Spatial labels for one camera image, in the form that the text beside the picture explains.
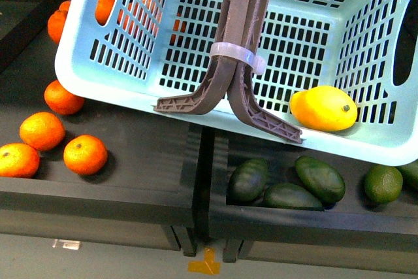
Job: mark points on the yellow mango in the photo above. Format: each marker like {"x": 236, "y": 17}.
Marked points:
{"x": 324, "y": 108}

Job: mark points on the green avocado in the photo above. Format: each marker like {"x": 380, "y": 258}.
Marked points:
{"x": 290, "y": 196}
{"x": 409, "y": 173}
{"x": 383, "y": 184}
{"x": 248, "y": 180}
{"x": 321, "y": 179}

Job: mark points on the orange behind basket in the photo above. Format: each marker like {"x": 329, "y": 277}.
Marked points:
{"x": 103, "y": 10}

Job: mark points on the white zip tie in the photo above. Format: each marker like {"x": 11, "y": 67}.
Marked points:
{"x": 234, "y": 51}

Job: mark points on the black display shelf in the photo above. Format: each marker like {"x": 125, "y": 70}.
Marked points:
{"x": 166, "y": 178}

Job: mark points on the light blue plastic basket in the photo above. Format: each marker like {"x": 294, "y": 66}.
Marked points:
{"x": 319, "y": 74}

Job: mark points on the grey basket handles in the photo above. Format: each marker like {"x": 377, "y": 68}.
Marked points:
{"x": 240, "y": 23}

